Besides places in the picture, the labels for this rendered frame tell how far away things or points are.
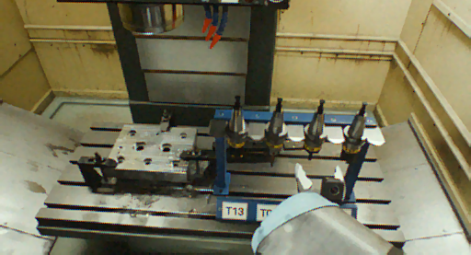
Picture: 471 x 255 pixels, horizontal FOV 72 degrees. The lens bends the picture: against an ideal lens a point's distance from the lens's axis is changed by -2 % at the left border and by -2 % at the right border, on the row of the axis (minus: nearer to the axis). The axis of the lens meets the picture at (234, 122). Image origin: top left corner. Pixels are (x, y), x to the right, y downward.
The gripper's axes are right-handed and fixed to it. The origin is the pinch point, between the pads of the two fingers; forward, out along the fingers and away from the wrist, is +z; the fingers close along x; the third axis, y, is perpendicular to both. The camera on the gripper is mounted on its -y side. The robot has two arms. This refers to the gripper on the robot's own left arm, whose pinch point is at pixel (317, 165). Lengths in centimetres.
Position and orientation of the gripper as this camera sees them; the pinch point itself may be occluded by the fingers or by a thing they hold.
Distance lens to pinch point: 89.5
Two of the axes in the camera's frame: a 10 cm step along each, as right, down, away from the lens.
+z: 0.7, -6.6, 7.4
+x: 10.0, 0.5, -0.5
